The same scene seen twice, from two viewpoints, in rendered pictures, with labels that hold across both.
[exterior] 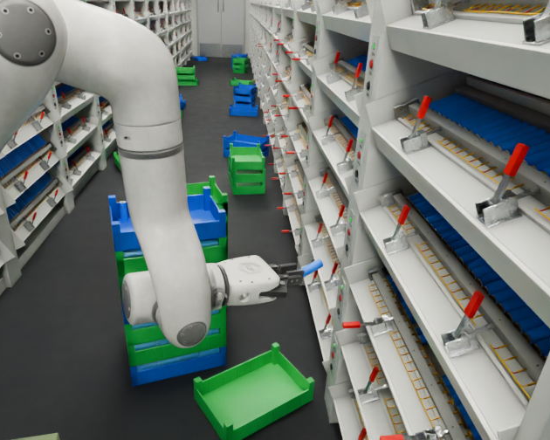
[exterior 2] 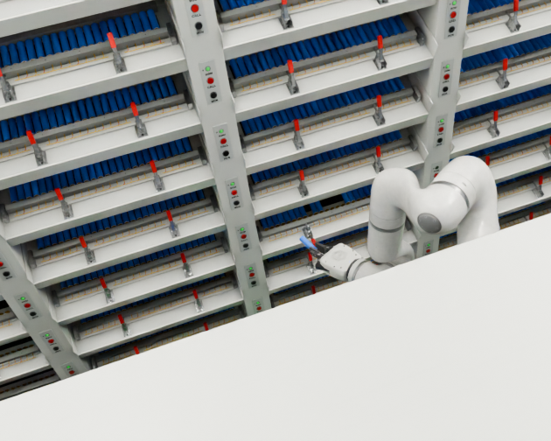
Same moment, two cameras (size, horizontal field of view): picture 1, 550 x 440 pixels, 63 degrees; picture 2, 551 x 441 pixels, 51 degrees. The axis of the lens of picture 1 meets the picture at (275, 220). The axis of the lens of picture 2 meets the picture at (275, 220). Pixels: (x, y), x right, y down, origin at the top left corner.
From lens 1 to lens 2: 1.75 m
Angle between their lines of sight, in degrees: 77
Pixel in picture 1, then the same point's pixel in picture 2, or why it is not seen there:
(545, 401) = (431, 135)
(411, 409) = (360, 218)
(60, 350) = not seen: outside the picture
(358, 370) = (290, 276)
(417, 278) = (332, 182)
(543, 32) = (385, 64)
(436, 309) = (356, 175)
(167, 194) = not seen: hidden behind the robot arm
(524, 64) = (382, 75)
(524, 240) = (395, 115)
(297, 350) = not seen: hidden behind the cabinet
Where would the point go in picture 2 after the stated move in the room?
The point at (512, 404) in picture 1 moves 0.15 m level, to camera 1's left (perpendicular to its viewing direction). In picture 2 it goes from (404, 156) to (421, 184)
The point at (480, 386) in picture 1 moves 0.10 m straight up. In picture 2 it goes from (397, 164) to (398, 140)
